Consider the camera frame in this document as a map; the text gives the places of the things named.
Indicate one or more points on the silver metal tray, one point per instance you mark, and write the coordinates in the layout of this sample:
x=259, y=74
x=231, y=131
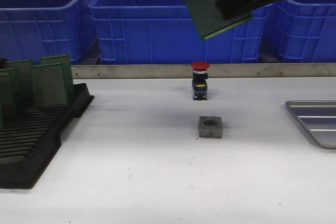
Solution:
x=317, y=118

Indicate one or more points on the black slotted board rack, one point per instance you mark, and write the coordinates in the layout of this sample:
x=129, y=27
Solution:
x=30, y=141

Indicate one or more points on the centre blue plastic crate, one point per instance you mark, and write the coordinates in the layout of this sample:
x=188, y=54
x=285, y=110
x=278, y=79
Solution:
x=151, y=32

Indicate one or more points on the blue plastic crate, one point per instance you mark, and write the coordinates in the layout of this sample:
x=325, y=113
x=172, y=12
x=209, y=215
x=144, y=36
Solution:
x=151, y=32
x=301, y=31
x=31, y=29

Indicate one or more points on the right blue plastic crate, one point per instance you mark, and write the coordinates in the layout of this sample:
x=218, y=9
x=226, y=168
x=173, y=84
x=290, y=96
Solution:
x=301, y=31

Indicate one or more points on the red emergency stop button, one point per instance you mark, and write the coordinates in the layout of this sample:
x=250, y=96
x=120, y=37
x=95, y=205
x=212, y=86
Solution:
x=199, y=83

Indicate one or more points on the left blue plastic crate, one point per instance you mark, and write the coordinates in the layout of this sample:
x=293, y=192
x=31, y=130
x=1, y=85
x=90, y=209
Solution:
x=31, y=29

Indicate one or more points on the grey metal clamp block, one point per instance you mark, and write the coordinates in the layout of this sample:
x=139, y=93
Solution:
x=210, y=127

